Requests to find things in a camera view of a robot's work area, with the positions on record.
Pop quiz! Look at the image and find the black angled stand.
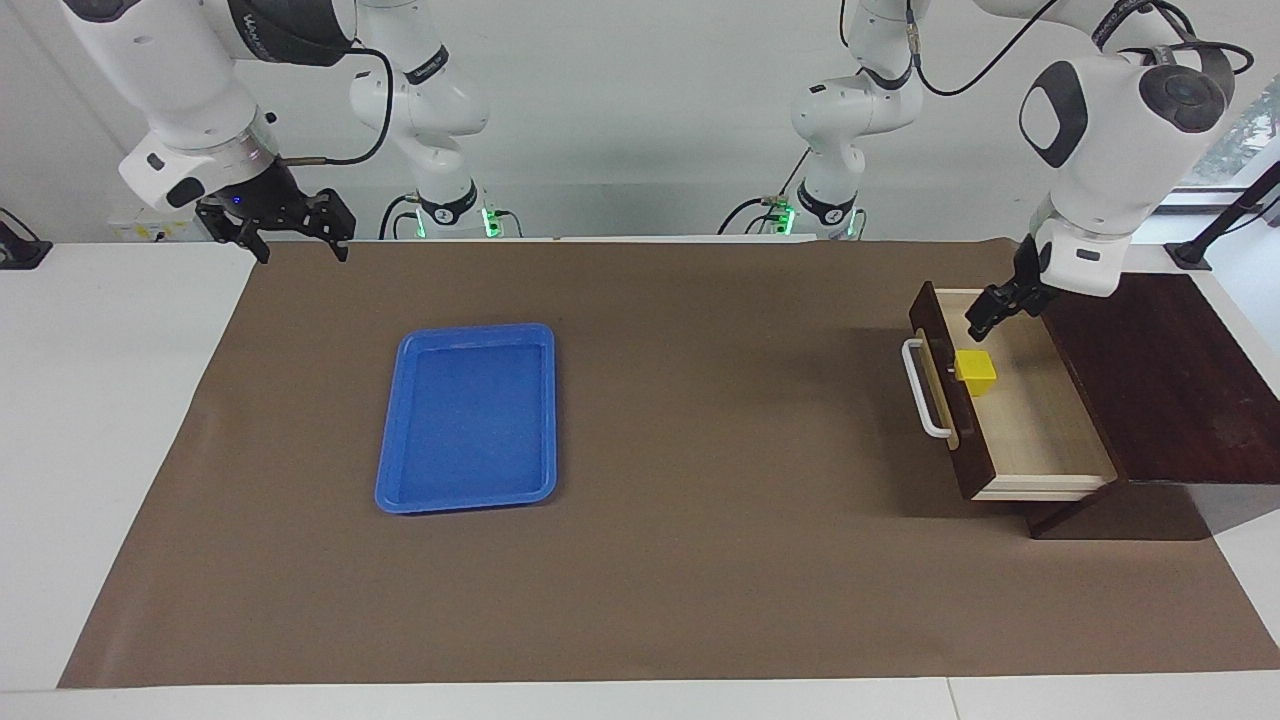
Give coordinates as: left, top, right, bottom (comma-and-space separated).
1165, 160, 1280, 273

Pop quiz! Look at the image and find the wooden drawer with white handle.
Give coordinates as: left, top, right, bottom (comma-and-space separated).
902, 281, 1119, 502

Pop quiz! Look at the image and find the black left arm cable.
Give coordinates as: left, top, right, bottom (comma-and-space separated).
905, 0, 1257, 103

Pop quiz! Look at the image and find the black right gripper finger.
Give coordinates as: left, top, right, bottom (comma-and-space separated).
306, 189, 358, 264
196, 204, 272, 266

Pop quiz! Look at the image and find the blue plastic tray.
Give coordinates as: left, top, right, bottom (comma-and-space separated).
375, 323, 558, 515

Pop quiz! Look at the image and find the yellow cube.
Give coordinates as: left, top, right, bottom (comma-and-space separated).
954, 349, 998, 397

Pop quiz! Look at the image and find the black table clamp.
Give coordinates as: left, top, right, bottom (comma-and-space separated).
0, 207, 54, 271

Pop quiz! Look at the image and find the brown table mat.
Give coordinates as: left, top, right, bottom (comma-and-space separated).
58, 238, 1280, 689

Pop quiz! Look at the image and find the window with greenery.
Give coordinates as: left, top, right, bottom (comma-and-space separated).
1178, 75, 1280, 196

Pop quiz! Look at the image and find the dark wooden cabinet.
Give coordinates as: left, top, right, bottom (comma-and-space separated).
1026, 272, 1280, 541

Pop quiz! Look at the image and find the white wall box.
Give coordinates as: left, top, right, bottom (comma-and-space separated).
108, 203, 217, 244

